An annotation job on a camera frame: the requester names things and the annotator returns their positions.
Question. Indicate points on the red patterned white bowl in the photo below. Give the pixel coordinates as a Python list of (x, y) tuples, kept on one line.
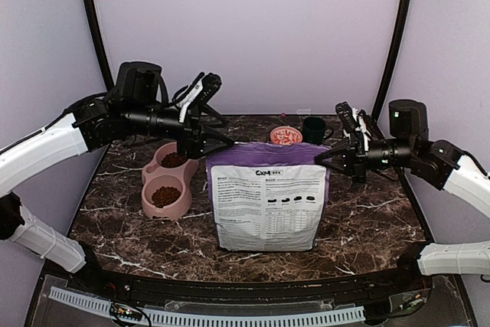
[(285, 136)]

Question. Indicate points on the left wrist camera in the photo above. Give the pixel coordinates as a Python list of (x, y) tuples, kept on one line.
[(197, 94)]

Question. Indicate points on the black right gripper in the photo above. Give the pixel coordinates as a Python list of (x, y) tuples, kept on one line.
[(348, 164)]

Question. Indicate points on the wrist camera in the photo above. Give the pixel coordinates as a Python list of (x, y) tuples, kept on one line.
[(197, 94), (355, 121)]

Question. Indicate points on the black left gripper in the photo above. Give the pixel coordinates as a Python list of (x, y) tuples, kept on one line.
[(194, 144)]

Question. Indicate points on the black frame post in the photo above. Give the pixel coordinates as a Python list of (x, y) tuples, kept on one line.
[(392, 56), (98, 43)]

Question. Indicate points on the black front table rail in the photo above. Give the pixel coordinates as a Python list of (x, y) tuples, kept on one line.
[(366, 288)]

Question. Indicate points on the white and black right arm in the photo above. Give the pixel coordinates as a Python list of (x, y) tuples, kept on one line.
[(440, 163)]

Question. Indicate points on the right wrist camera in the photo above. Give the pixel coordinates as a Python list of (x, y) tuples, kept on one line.
[(355, 121)]

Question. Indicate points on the dark green mug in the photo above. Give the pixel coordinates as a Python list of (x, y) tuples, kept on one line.
[(315, 130)]

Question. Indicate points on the pink double pet bowl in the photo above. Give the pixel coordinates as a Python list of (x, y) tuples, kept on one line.
[(184, 174)]

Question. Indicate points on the black right frame post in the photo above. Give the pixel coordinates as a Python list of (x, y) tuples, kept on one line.
[(392, 56)]

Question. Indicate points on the white slotted cable duct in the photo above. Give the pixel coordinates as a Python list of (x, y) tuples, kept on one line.
[(192, 314)]

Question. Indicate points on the purple pet food bag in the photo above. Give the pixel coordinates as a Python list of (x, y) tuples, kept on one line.
[(266, 197)]

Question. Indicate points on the black left frame post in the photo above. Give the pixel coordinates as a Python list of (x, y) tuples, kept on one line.
[(98, 43)]

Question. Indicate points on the brown pet food kibble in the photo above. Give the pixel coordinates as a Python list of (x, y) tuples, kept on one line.
[(169, 189)]

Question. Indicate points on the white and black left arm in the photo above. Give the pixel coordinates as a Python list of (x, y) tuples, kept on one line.
[(137, 105)]

